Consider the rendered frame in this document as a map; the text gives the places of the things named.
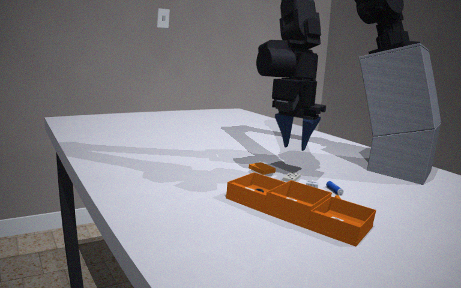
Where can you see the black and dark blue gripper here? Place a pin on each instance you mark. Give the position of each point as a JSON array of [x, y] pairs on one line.
[[308, 122]]

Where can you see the white domino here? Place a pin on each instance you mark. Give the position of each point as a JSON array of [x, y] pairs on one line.
[[291, 176]]

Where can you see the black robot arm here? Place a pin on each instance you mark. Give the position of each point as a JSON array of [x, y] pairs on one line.
[[300, 21]]

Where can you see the orange three-compartment tray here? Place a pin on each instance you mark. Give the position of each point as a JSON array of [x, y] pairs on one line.
[[347, 222]]

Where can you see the blue battery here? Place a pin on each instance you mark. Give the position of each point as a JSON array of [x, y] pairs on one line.
[[334, 188]]

